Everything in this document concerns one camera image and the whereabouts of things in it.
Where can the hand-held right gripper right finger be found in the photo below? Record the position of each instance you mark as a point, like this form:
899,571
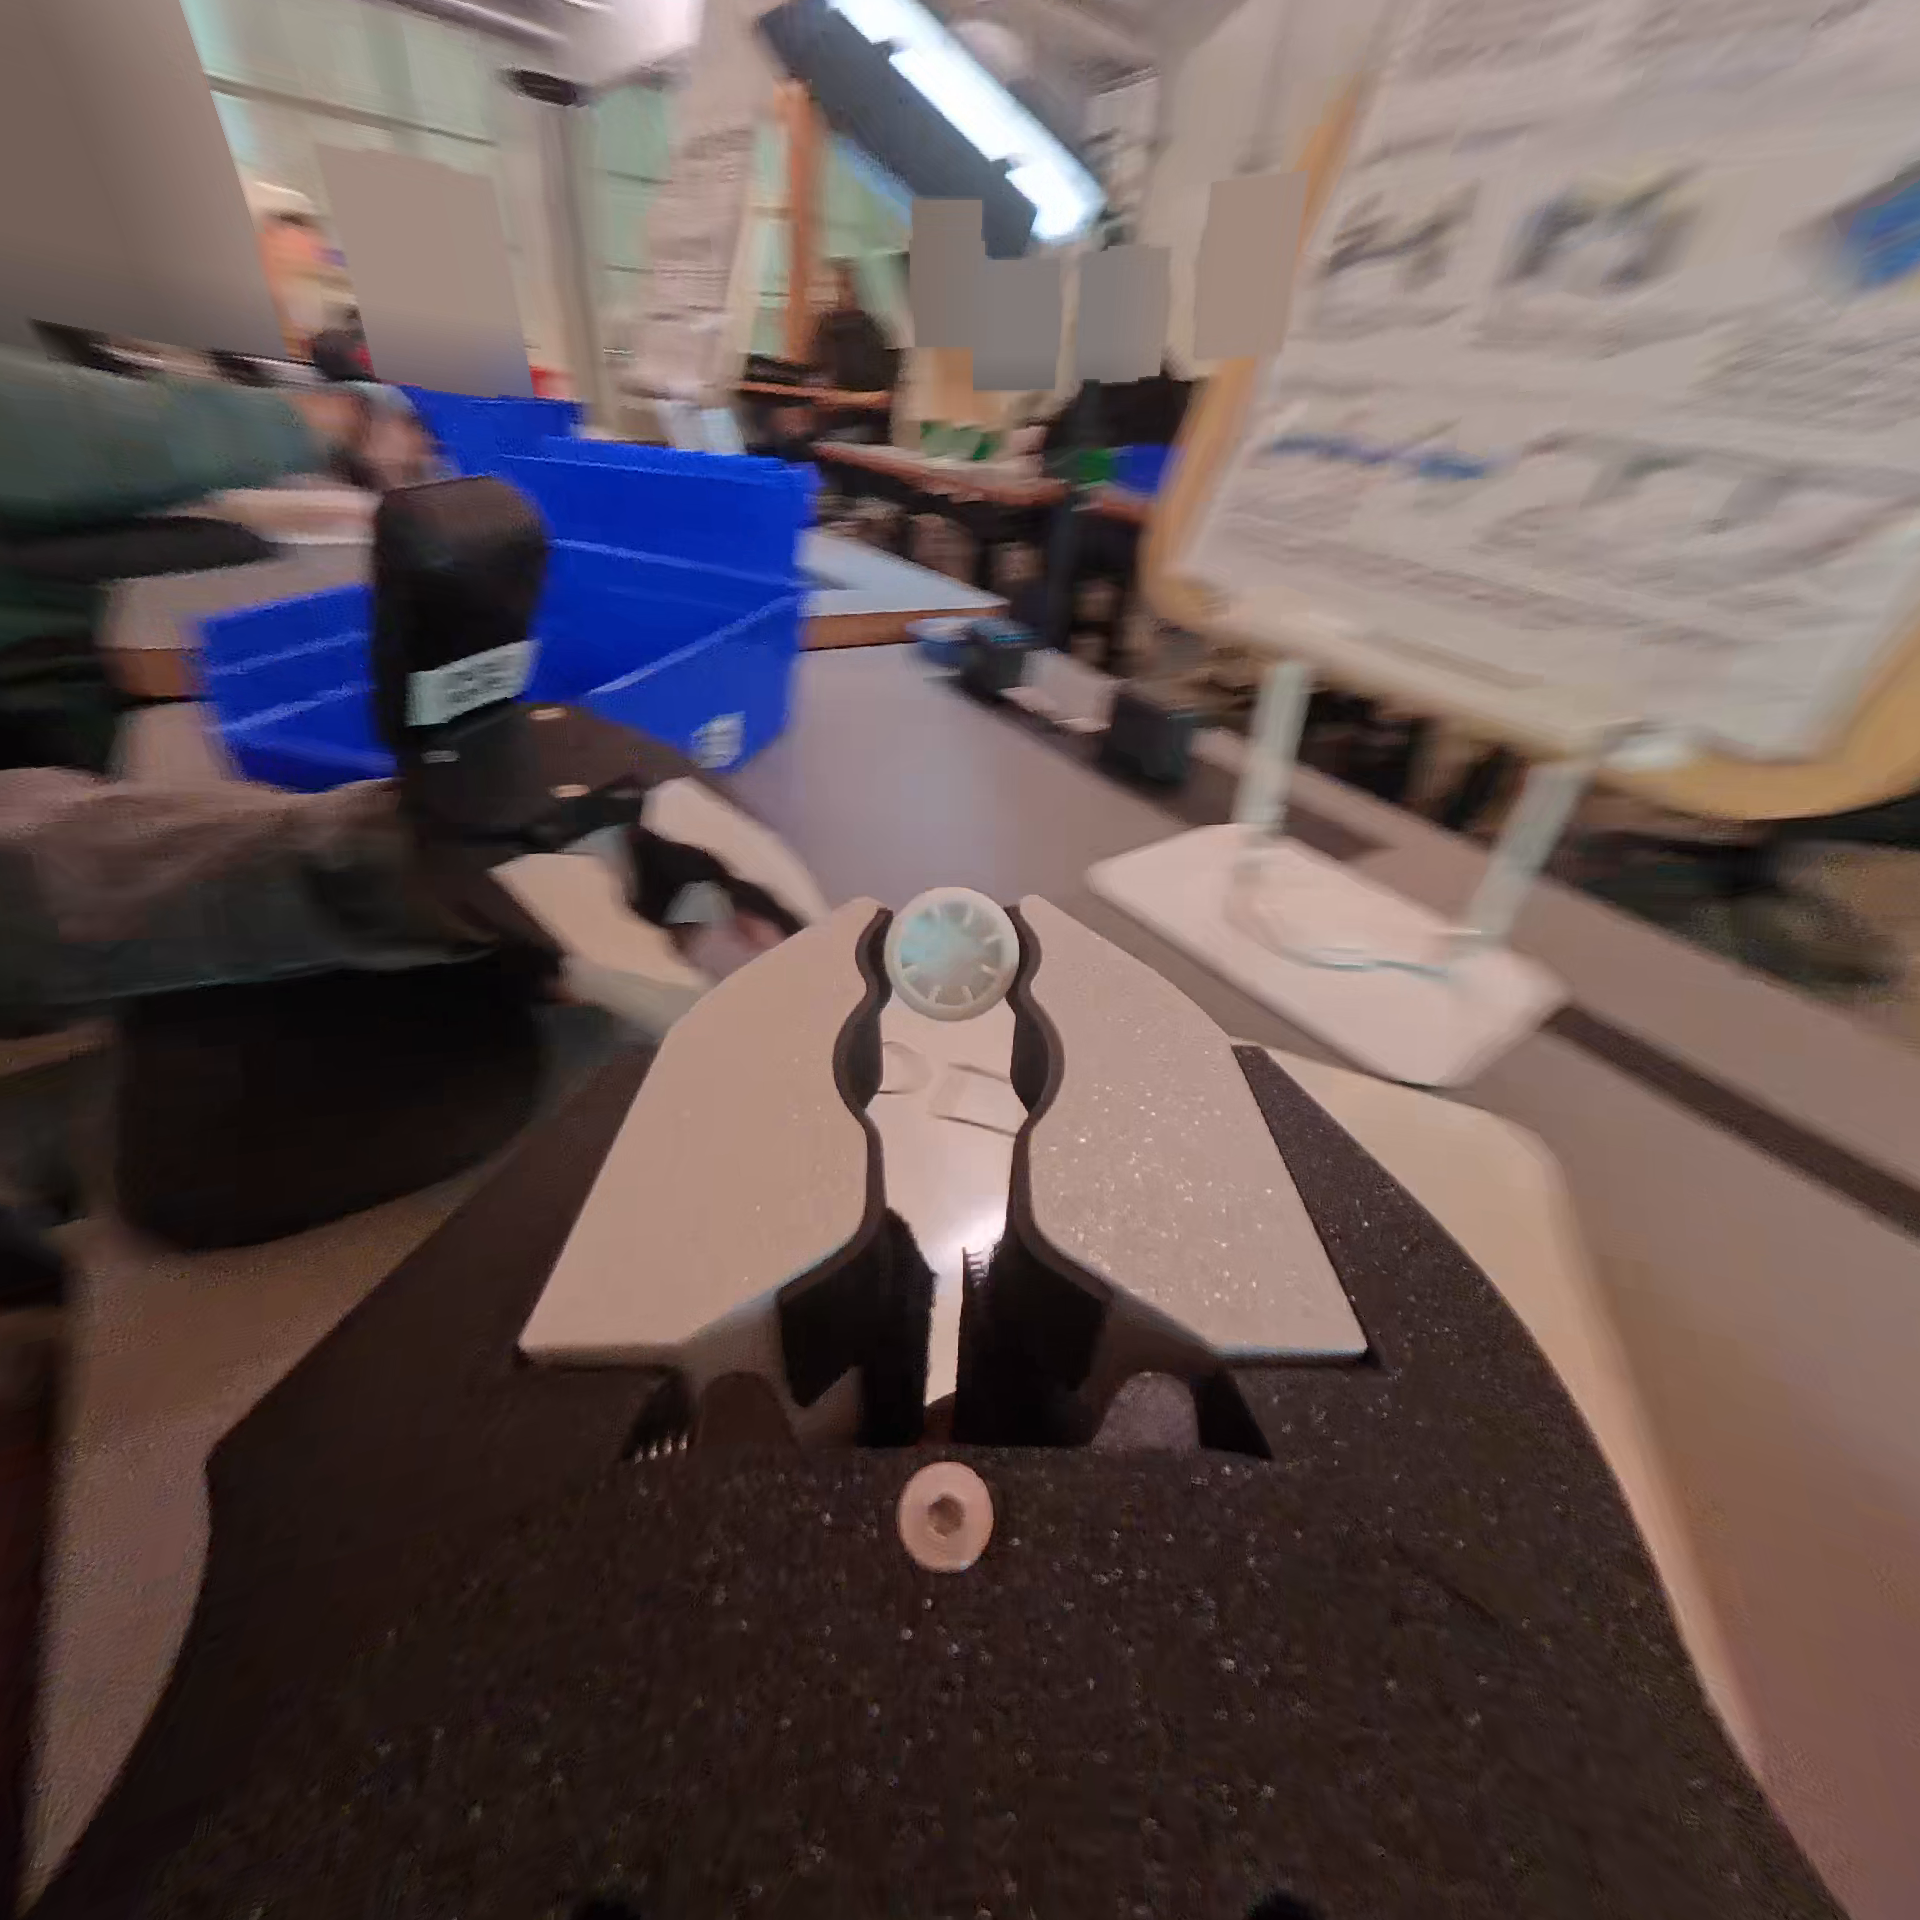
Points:
1186,1200

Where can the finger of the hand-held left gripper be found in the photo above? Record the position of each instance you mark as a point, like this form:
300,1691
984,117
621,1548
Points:
744,817
586,917

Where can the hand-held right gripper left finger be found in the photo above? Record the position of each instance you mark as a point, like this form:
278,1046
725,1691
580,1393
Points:
707,1200

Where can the blue plastic bin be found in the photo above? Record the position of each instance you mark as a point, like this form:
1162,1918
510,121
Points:
661,646
675,496

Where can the black whiteboard marker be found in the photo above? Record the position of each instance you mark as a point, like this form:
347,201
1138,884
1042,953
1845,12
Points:
954,953

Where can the white whiteboard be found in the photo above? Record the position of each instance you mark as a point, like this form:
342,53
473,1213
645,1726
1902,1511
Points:
1500,1200

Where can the person's left forearm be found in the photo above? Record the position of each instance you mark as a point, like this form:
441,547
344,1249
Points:
209,884

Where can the black box with blue top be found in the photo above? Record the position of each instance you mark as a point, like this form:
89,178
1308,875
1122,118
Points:
998,659

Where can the black boxy object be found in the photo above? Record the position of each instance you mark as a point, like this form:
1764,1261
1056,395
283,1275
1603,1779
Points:
1149,736

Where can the white hanging sign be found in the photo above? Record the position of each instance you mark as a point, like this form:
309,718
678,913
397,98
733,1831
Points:
707,210

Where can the black studio light panel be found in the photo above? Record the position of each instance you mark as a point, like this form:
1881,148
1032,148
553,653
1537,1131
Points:
930,106

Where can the white table sign stand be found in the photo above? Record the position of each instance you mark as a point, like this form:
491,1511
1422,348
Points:
1562,362

